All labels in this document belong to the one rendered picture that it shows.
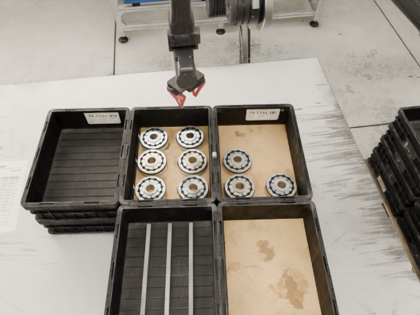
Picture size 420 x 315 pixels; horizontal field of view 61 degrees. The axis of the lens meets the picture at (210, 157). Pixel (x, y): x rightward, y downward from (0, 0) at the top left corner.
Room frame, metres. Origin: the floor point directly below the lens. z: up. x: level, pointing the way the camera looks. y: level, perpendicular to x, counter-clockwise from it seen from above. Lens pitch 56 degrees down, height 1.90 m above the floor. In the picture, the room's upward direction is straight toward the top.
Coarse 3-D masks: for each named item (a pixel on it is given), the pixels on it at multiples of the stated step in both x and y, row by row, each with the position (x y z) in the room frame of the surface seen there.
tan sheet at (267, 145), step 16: (224, 128) 0.87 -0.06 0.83; (240, 128) 0.87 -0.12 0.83; (256, 128) 0.87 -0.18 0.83; (272, 128) 0.87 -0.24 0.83; (224, 144) 0.79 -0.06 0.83; (240, 144) 0.79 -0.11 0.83; (256, 144) 0.79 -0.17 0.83; (272, 144) 0.79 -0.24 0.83; (288, 144) 0.79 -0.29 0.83; (256, 160) 0.72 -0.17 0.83; (272, 160) 0.72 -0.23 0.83; (288, 160) 0.72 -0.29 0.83; (224, 176) 0.65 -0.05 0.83; (256, 176) 0.65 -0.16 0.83; (256, 192) 0.59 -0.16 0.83
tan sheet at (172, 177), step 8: (144, 128) 0.87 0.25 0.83; (168, 128) 0.87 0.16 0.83; (176, 128) 0.87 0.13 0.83; (200, 128) 0.87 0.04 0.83; (168, 136) 0.83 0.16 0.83; (168, 144) 0.79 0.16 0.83; (176, 144) 0.79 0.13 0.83; (208, 144) 0.79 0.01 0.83; (168, 152) 0.75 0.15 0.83; (176, 152) 0.75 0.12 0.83; (208, 152) 0.75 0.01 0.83; (168, 160) 0.72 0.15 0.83; (208, 160) 0.72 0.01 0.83; (168, 168) 0.68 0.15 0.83; (176, 168) 0.68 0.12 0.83; (208, 168) 0.68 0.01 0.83; (136, 176) 0.65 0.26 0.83; (160, 176) 0.65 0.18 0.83; (168, 176) 0.65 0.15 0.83; (176, 176) 0.65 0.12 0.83; (184, 176) 0.65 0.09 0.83; (200, 176) 0.65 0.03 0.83; (208, 176) 0.65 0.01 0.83; (136, 184) 0.62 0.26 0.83; (168, 184) 0.62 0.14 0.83; (176, 184) 0.62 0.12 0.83; (208, 184) 0.62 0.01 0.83; (168, 192) 0.59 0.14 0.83; (176, 192) 0.59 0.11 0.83
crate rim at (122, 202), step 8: (128, 128) 0.79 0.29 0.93; (128, 136) 0.75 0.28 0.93; (128, 144) 0.72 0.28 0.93; (128, 152) 0.68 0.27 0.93; (128, 160) 0.65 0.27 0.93; (120, 192) 0.53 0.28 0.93; (120, 200) 0.50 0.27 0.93; (128, 200) 0.50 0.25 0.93; (136, 200) 0.50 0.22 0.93; (144, 200) 0.50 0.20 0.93; (152, 200) 0.50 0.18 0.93; (160, 200) 0.50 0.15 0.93; (168, 200) 0.50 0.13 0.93; (176, 200) 0.50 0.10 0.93; (184, 200) 0.51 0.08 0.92; (200, 200) 0.50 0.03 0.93; (208, 200) 0.50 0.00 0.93
